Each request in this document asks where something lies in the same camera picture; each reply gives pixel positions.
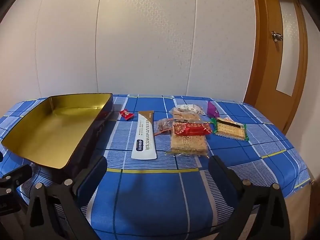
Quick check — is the white round snack packet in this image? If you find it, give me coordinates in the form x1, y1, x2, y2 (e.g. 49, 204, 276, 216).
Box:
176, 104, 204, 115

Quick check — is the green-edged striped cracker packet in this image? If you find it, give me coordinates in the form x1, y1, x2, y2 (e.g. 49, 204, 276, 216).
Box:
211, 117, 249, 142

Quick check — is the gold-lined metal tin box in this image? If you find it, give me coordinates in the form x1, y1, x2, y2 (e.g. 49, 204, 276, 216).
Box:
1, 93, 115, 184

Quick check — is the small red candy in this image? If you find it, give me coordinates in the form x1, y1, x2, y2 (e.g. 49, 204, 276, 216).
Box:
119, 109, 135, 121

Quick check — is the large clear cracker packet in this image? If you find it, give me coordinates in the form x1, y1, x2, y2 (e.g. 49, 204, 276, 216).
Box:
166, 130, 209, 157

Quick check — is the blue plaid tablecloth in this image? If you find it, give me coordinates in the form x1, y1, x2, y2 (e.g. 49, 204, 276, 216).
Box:
0, 94, 314, 240

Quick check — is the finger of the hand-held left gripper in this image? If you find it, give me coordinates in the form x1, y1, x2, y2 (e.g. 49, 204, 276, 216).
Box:
0, 164, 33, 194

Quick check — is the clear orange-edged snack packet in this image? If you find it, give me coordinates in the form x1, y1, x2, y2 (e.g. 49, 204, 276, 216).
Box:
154, 118, 173, 136

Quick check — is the beige cracker packet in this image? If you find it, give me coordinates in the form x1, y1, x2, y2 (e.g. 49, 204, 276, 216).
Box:
172, 107, 202, 123

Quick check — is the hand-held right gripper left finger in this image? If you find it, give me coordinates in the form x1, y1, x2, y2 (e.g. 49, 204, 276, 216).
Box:
25, 156, 108, 240

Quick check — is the red snack packet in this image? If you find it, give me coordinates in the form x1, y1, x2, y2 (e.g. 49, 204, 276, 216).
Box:
184, 122, 213, 135

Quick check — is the purple candy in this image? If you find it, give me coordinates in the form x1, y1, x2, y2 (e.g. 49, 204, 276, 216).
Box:
207, 101, 218, 118

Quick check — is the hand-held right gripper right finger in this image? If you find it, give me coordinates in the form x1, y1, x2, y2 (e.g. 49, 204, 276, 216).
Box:
208, 155, 292, 240

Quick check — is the wooden door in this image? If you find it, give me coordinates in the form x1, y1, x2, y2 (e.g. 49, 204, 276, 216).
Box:
244, 0, 320, 135

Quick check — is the long white brown sachet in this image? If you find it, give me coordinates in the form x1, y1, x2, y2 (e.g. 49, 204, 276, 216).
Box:
131, 110, 157, 160

